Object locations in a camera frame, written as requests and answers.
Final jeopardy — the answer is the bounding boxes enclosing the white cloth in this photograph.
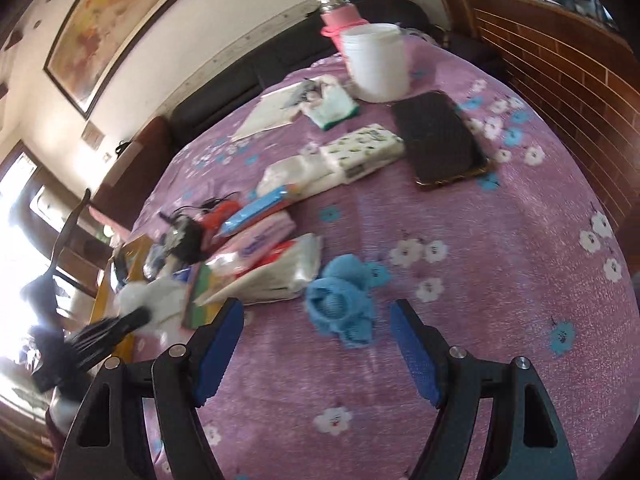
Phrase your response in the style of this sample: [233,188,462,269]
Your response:
[115,276,188,346]

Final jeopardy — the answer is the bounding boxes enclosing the pink tissue pack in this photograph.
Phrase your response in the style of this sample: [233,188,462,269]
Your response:
[206,210,295,276]

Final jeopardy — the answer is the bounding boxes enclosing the black sofa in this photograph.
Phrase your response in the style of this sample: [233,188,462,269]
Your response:
[169,0,442,150]

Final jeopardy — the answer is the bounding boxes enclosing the brown armchair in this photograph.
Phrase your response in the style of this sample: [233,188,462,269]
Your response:
[89,116,175,237]

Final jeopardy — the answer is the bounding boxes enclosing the framed wall painting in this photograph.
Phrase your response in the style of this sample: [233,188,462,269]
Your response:
[43,0,176,119]

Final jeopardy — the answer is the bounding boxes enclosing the white green patterned tissue pack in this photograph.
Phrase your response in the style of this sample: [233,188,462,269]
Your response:
[320,124,405,183]

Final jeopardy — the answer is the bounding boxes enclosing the purple floral tablecloth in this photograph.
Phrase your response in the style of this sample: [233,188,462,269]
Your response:
[127,29,640,480]

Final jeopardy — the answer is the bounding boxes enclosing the blue knitted cloth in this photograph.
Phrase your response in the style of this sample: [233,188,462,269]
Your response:
[305,254,390,349]

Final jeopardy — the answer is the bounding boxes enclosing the red white tissue pack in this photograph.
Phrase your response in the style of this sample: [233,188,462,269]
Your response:
[194,233,322,307]

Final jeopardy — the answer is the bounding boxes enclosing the dark wooden chair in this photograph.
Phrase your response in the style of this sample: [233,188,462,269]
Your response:
[46,188,113,298]

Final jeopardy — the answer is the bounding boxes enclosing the white plastic bucket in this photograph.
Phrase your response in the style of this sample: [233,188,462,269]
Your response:
[341,24,410,103]

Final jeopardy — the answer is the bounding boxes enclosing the white gloves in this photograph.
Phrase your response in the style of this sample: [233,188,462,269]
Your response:
[298,76,359,131]

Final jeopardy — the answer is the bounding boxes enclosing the yellow cardboard tray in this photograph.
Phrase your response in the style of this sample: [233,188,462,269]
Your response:
[89,233,156,361]

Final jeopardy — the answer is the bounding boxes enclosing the red plastic bag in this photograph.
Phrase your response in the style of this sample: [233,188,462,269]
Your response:
[198,200,242,234]

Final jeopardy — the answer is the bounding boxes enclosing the blue packet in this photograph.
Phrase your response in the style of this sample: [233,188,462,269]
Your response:
[217,184,297,237]

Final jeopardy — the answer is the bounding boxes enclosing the white plastic bag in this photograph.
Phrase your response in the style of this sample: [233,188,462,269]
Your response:
[256,154,344,200]

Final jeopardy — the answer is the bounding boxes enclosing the pink water bottle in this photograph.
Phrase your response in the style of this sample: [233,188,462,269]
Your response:
[317,0,368,53]

